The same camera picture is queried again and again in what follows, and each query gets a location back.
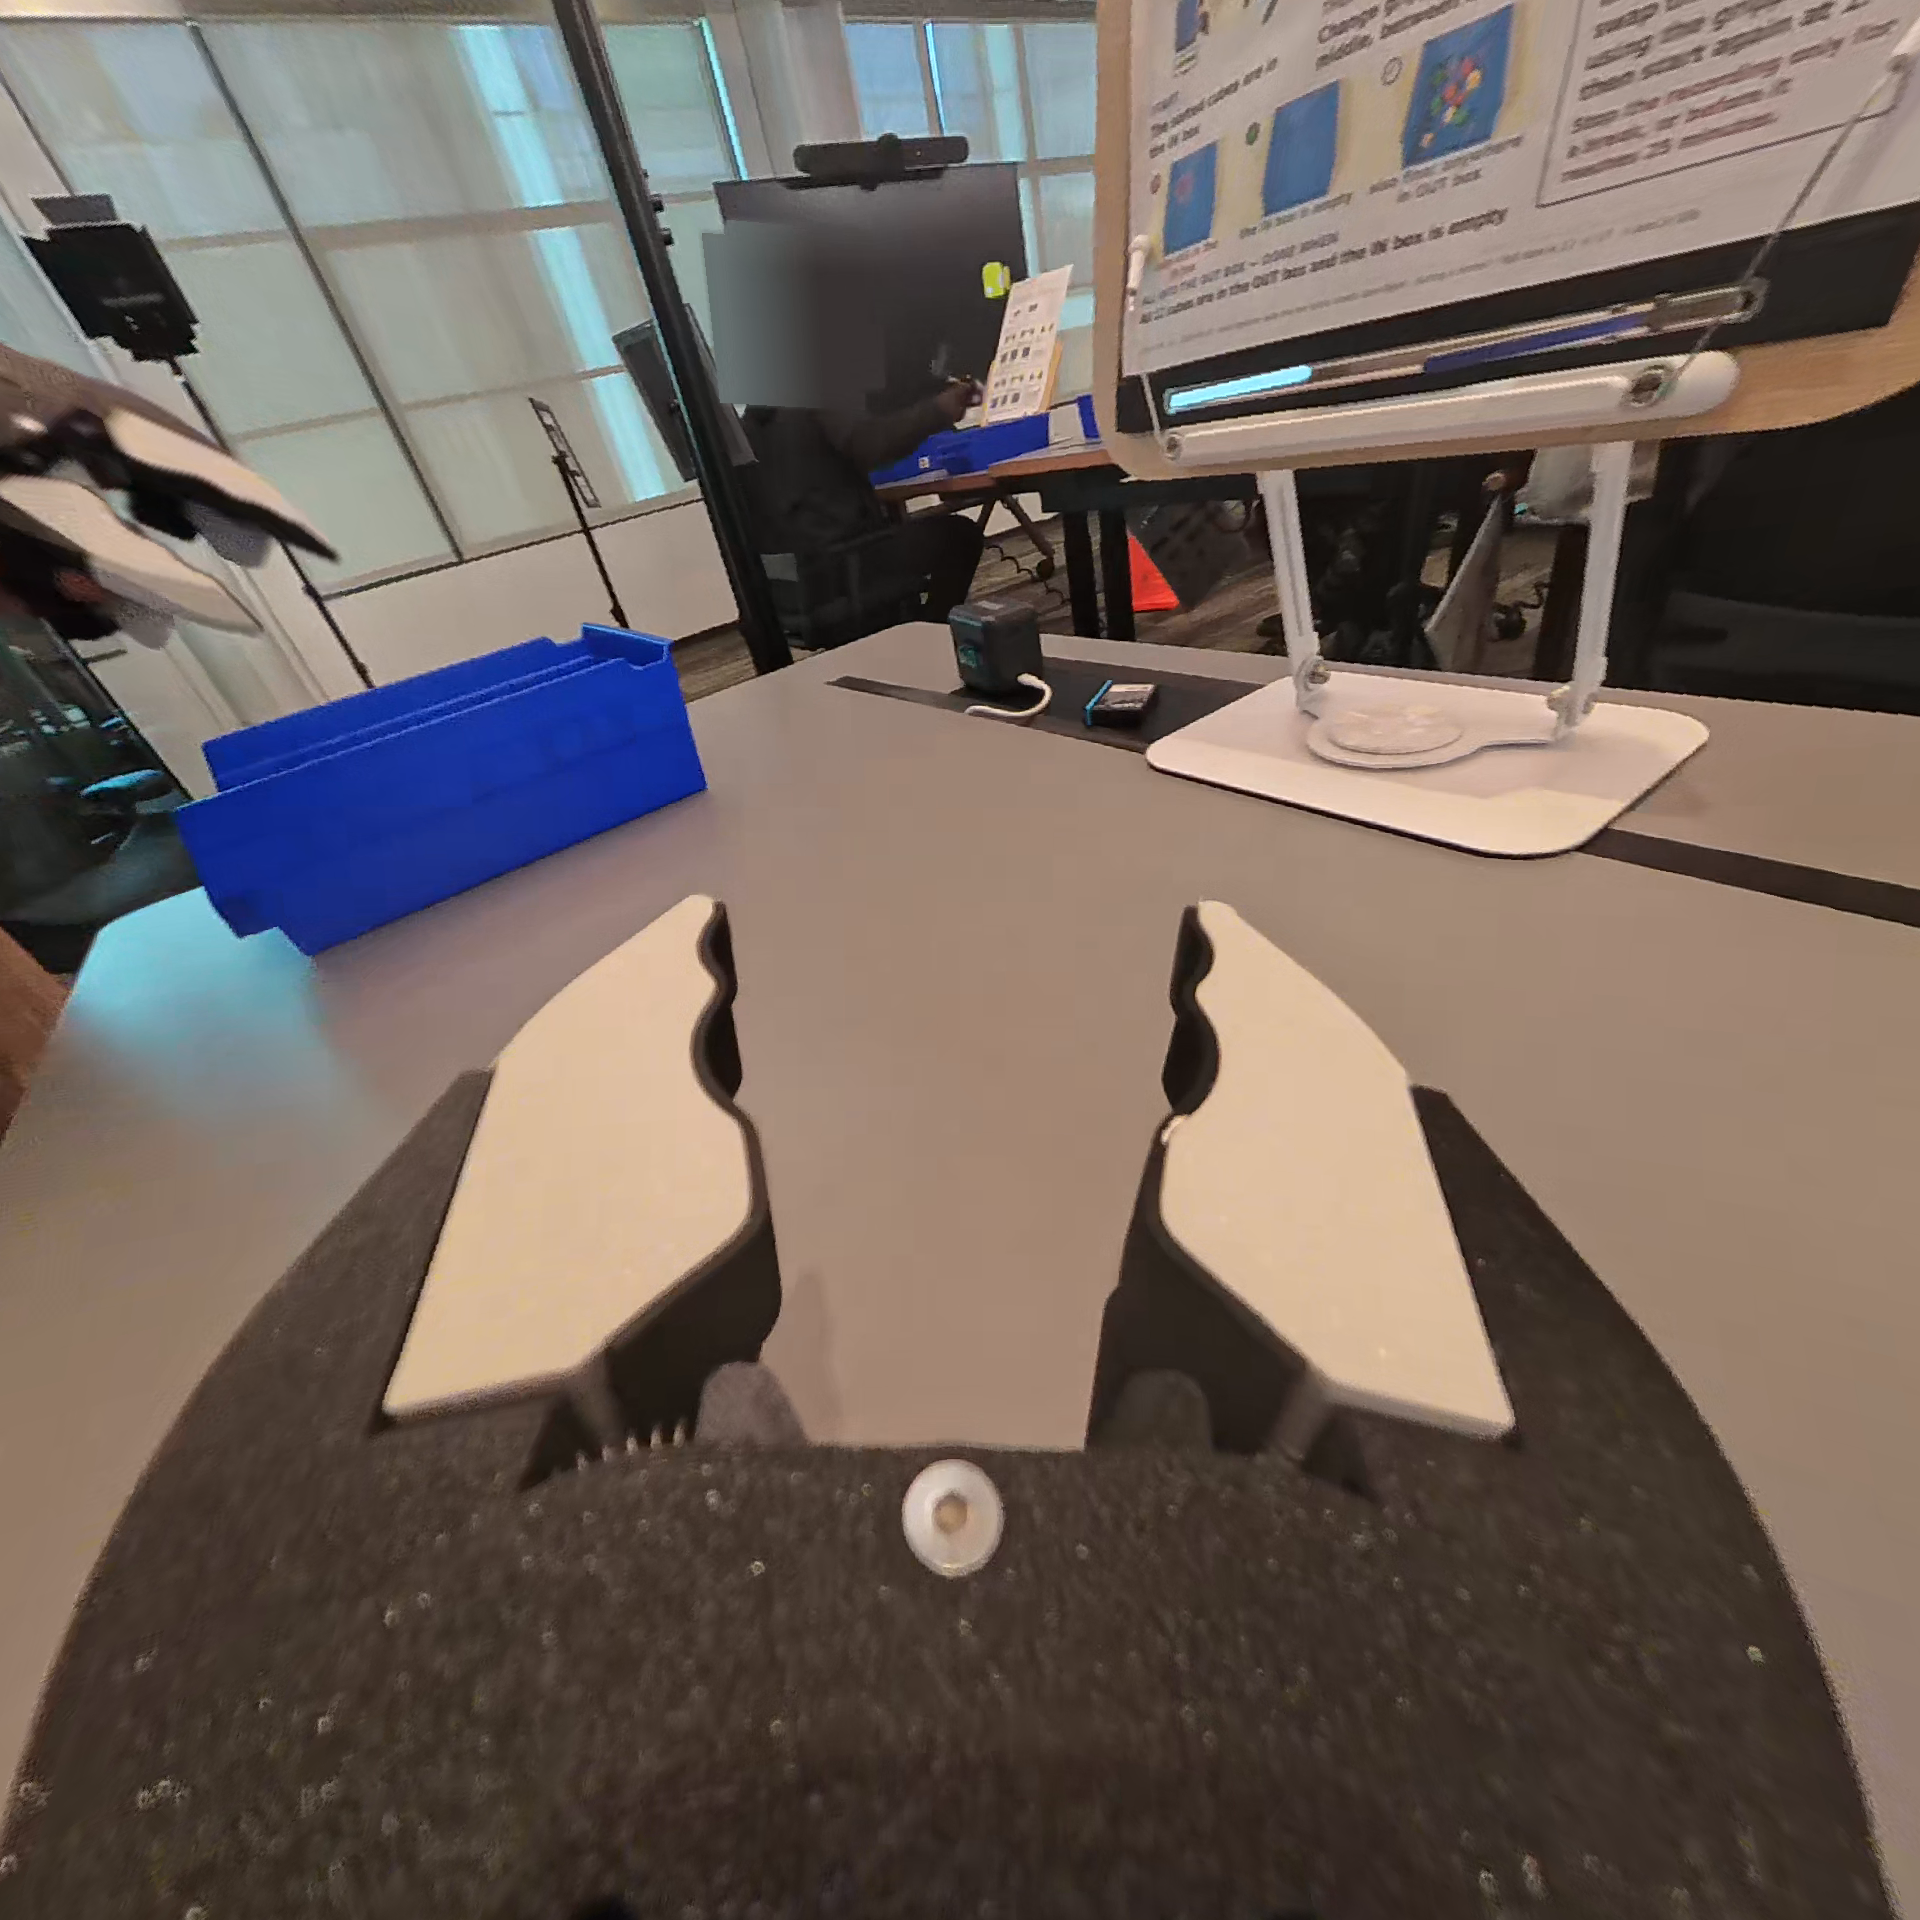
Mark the black ceiling pole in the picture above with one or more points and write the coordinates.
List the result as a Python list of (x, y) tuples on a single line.
[(565, 458)]

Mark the black webcam bar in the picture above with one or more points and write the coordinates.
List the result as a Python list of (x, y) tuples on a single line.
[(871, 157)]

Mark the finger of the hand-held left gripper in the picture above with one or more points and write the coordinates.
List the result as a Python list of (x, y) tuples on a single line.
[(106, 561), (211, 487)]

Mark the orange traffic cone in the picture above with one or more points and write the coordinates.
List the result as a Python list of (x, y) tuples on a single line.
[(1154, 583)]

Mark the large black display screen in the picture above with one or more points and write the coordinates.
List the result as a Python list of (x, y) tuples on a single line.
[(963, 226)]

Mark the wooden desk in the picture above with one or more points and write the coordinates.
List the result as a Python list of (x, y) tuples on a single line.
[(1049, 468)]

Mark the blue plastic bin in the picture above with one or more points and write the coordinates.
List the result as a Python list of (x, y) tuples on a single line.
[(452, 812), (963, 454), (1078, 421)]

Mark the black thin monitor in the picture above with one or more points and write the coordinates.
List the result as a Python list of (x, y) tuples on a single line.
[(660, 397)]

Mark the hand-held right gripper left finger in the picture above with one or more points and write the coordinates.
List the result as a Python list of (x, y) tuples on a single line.
[(587, 1200)]

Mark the black floor lamp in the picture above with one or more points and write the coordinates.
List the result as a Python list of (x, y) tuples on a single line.
[(660, 302)]

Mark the small black blue-edged device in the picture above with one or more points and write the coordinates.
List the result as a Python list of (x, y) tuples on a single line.
[(1124, 703)]

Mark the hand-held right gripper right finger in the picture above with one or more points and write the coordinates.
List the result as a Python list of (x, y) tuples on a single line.
[(1320, 1215)]

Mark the black round device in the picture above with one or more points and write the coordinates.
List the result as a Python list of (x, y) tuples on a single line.
[(990, 643)]

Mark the black mesh chair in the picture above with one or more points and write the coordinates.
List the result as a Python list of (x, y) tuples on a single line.
[(1800, 586)]

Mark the black office chair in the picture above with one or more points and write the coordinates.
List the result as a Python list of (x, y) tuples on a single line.
[(819, 593)]

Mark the small instruction sheet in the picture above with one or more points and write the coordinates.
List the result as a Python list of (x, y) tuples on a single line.
[(1027, 345)]

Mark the white tablet stand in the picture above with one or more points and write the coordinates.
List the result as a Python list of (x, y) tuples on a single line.
[(1499, 766)]

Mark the wood-framed instruction board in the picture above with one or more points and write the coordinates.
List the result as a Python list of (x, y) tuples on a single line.
[(1351, 152)]

